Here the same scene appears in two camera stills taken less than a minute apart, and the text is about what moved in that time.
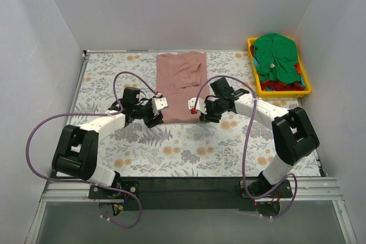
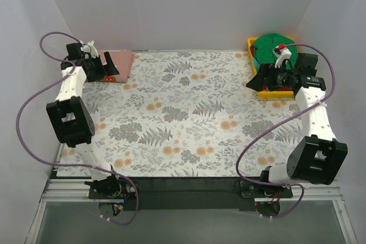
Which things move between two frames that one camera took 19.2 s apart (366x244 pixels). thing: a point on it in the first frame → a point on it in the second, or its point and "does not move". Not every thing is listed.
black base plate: x=190 y=194 does not move
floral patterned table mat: x=234 y=146 does not move
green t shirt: x=277 y=54 does not move
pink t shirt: x=179 y=76 → x=123 y=60
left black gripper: x=152 y=118 → x=100 y=68
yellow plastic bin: x=280 y=94 does not move
